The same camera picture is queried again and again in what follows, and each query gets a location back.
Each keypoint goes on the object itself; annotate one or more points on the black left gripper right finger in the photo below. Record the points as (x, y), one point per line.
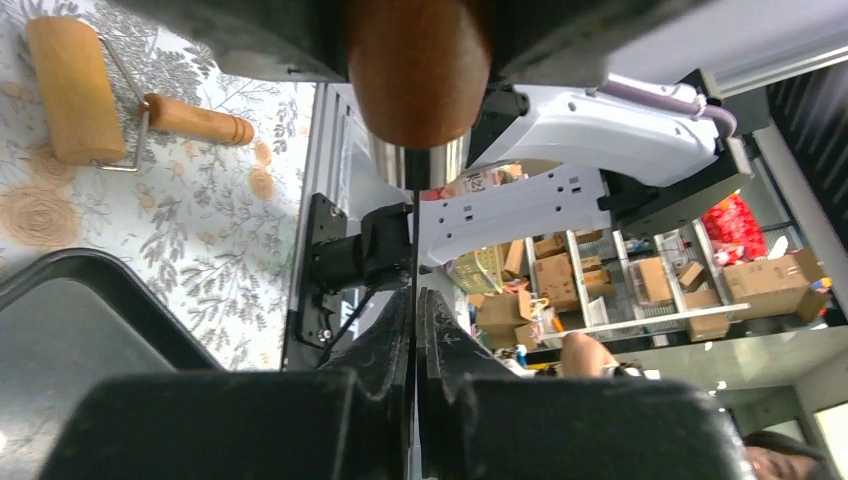
(479, 420)

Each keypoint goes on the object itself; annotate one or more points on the metal dough scraper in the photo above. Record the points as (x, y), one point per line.
(419, 70)

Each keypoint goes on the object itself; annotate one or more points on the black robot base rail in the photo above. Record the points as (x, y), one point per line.
(327, 264)

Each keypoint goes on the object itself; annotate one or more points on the wooden rolling pin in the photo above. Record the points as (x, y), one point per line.
(70, 60)

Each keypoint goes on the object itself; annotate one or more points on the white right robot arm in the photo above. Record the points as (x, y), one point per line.
(624, 152)

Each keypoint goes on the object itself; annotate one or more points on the person in background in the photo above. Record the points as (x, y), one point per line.
(648, 429)

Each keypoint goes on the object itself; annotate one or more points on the black baking tray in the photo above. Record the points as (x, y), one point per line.
(70, 320)

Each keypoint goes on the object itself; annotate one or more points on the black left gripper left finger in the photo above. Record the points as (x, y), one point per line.
(348, 419)

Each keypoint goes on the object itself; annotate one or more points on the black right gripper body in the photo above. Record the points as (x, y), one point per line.
(553, 43)

